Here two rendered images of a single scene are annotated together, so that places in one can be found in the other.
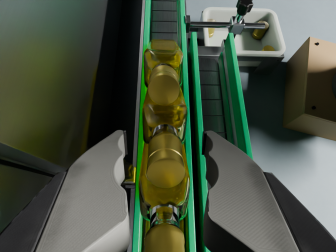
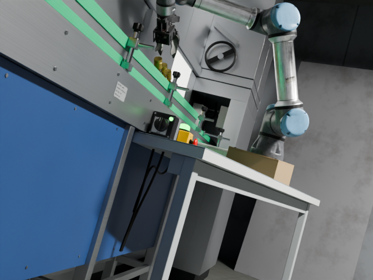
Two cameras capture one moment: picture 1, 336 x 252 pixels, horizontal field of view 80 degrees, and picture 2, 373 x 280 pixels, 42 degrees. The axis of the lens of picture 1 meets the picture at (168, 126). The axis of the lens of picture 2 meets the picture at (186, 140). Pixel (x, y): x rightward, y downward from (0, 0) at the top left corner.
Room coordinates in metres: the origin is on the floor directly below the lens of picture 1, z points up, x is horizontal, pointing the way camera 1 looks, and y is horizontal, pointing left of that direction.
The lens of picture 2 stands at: (-1.84, -0.83, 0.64)
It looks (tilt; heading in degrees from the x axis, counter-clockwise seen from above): 5 degrees up; 19
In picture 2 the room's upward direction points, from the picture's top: 16 degrees clockwise
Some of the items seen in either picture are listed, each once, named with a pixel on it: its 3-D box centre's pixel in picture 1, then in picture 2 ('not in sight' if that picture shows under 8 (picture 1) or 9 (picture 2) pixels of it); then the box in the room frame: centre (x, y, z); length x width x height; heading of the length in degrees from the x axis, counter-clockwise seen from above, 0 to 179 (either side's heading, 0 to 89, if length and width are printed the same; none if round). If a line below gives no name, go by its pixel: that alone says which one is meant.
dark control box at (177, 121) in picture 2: not in sight; (164, 127); (-0.34, -0.23, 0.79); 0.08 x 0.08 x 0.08; 5
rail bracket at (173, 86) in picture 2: not in sight; (178, 90); (-0.23, -0.20, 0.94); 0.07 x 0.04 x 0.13; 95
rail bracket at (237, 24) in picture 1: (223, 28); (196, 118); (0.36, -0.10, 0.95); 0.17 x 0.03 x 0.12; 95
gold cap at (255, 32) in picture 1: (260, 30); not in sight; (0.54, -0.26, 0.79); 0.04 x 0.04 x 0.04
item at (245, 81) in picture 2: not in sight; (242, 49); (1.54, 0.10, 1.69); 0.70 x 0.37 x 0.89; 5
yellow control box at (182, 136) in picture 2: not in sight; (181, 140); (-0.06, -0.20, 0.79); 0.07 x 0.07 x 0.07; 5
